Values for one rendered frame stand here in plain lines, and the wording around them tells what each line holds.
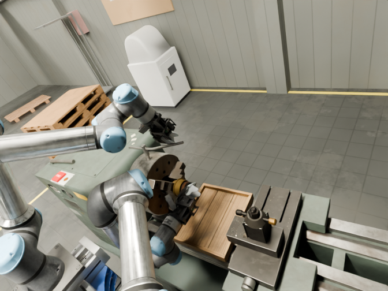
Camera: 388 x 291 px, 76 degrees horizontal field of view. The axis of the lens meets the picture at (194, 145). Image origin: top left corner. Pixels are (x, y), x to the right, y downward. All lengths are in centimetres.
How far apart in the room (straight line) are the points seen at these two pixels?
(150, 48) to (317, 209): 342
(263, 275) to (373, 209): 152
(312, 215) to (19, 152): 108
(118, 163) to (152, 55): 293
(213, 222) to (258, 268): 35
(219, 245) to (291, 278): 33
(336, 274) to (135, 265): 76
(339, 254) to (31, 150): 115
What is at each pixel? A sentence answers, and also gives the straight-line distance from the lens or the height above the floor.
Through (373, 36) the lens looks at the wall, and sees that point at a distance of 347.
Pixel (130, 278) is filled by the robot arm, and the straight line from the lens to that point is 70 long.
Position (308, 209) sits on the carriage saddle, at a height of 93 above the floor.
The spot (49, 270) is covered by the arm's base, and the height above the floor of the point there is 122.
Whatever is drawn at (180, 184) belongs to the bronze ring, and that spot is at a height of 112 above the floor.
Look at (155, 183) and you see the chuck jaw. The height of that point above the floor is 119.
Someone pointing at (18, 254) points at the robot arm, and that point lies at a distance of 107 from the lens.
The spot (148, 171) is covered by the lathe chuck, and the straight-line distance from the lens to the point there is 118.
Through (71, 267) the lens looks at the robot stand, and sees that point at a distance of 117.
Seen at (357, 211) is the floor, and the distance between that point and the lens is 238.
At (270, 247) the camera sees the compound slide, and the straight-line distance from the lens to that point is 103.
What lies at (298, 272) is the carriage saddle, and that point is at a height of 93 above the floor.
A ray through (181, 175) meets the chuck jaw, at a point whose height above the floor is 111.
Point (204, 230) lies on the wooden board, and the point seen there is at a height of 88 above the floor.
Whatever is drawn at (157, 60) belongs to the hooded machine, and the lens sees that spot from 401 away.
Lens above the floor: 193
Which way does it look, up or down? 36 degrees down
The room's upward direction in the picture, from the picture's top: 23 degrees counter-clockwise
